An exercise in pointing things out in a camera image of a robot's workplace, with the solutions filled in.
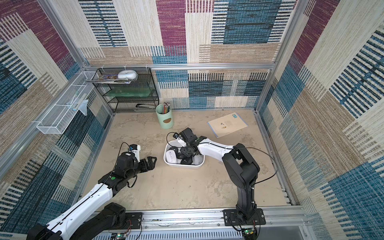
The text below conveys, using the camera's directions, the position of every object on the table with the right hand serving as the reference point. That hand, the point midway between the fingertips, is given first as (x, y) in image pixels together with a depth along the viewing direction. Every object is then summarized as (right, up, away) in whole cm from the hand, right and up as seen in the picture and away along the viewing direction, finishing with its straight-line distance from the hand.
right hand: (187, 144), depth 95 cm
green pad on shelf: (-37, +33, +1) cm, 50 cm away
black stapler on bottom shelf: (-34, +26, +16) cm, 46 cm away
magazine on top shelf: (-47, +40, -3) cm, 62 cm away
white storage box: (-5, +2, -11) cm, 12 cm away
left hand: (-20, -6, -12) cm, 24 cm away
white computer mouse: (-9, -6, -5) cm, 12 cm away
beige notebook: (+28, +12, +16) cm, 35 cm away
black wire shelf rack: (-52, +28, +24) cm, 64 cm away
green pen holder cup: (-15, +19, +5) cm, 25 cm away
